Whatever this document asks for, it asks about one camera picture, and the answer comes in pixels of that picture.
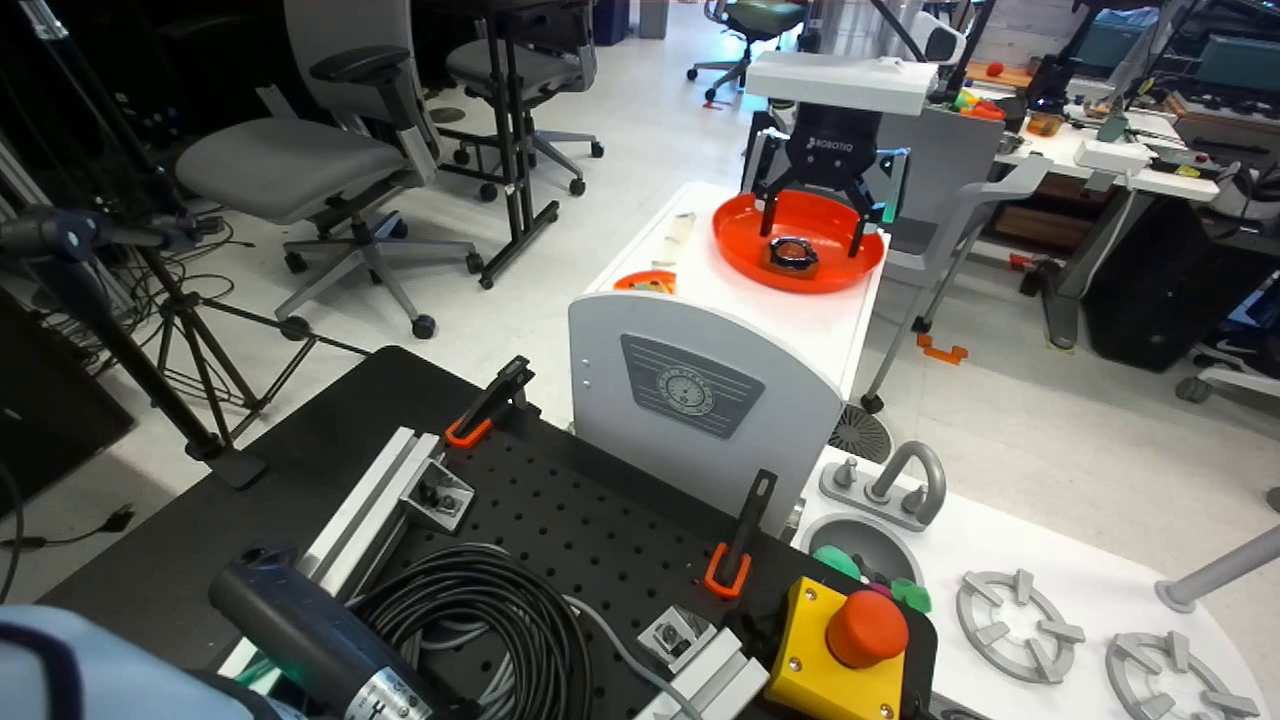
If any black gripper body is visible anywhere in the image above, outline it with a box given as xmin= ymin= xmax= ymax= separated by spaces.
xmin=781 ymin=105 xmax=878 ymax=199

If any orange plastic plate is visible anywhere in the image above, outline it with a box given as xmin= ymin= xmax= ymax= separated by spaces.
xmin=710 ymin=186 xmax=888 ymax=294

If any black camera tripod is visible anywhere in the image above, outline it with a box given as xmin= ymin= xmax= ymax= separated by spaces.
xmin=0 ymin=0 xmax=371 ymax=463

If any white toy stove counter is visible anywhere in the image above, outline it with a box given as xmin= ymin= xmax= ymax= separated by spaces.
xmin=797 ymin=446 xmax=1277 ymax=720

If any yellow emergency stop box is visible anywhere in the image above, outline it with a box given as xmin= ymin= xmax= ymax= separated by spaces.
xmin=764 ymin=577 xmax=908 ymax=720

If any white toy kitchen cabinet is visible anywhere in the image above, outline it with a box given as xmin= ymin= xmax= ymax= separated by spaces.
xmin=568 ymin=182 xmax=883 ymax=534

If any grey office chair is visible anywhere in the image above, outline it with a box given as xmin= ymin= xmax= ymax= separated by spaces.
xmin=175 ymin=0 xmax=485 ymax=341

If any aluminium extrusion rail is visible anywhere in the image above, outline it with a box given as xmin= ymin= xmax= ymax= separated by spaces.
xmin=211 ymin=426 xmax=441 ymax=696

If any chocolate glazed toy donut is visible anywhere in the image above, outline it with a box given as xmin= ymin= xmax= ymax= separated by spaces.
xmin=769 ymin=237 xmax=817 ymax=272

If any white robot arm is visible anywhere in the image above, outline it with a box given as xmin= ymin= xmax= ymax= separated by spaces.
xmin=745 ymin=12 xmax=1003 ymax=232

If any green toy vegetable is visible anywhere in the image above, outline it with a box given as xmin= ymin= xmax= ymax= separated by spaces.
xmin=807 ymin=544 xmax=930 ymax=617

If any toy pizza slice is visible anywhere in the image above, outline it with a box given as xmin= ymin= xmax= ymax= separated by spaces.
xmin=613 ymin=268 xmax=676 ymax=294

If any grey plastic chair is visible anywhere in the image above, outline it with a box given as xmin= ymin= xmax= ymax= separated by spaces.
xmin=740 ymin=99 xmax=1054 ymax=414

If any orange black clamp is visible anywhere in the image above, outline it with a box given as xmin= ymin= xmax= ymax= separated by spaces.
xmin=704 ymin=469 xmax=777 ymax=600
xmin=443 ymin=357 xmax=532 ymax=446

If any orange floor marker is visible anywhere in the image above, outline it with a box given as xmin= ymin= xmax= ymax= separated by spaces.
xmin=914 ymin=330 xmax=967 ymax=365

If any grey toy burner grate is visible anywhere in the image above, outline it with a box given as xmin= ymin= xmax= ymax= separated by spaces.
xmin=1104 ymin=633 xmax=1260 ymax=720
xmin=955 ymin=567 xmax=1085 ymax=682

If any black coiled cable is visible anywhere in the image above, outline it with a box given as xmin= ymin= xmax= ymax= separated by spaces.
xmin=350 ymin=541 xmax=592 ymax=720

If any grey toy faucet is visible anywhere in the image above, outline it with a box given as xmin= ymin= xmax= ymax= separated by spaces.
xmin=818 ymin=441 xmax=947 ymax=530

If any grey metal leg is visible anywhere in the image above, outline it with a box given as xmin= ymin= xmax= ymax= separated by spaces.
xmin=1157 ymin=524 xmax=1280 ymax=612

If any black perforated board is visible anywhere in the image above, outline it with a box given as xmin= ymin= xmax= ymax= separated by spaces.
xmin=48 ymin=348 xmax=817 ymax=720

